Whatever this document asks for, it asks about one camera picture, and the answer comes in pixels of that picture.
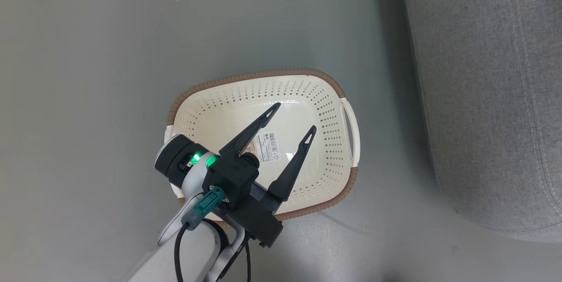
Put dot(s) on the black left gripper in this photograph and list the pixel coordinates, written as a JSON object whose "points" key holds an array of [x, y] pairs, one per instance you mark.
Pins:
{"points": [[257, 220]]}

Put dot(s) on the white barcode sticker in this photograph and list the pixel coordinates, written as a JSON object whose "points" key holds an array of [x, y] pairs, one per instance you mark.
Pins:
{"points": [[268, 146]]}

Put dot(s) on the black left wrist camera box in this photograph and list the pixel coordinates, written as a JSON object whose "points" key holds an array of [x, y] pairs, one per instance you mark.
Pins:
{"points": [[232, 176]]}

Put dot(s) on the cream perforated laundry basket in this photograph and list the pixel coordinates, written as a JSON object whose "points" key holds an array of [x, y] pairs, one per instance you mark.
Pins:
{"points": [[219, 110]]}

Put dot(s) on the grey fabric sofa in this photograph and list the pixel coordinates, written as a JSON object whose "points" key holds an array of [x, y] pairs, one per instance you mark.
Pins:
{"points": [[483, 97]]}

